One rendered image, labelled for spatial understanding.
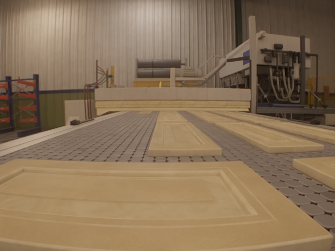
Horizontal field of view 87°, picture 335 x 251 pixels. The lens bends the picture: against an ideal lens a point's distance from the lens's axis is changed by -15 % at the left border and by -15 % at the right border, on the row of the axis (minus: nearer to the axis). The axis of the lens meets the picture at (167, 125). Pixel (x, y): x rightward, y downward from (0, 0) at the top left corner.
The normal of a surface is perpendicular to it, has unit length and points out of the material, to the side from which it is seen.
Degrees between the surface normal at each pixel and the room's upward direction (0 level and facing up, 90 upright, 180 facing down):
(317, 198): 0
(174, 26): 90
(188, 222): 0
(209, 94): 90
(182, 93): 90
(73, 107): 90
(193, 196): 0
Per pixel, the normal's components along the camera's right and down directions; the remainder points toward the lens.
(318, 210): 0.00, -0.99
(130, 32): 0.02, 0.12
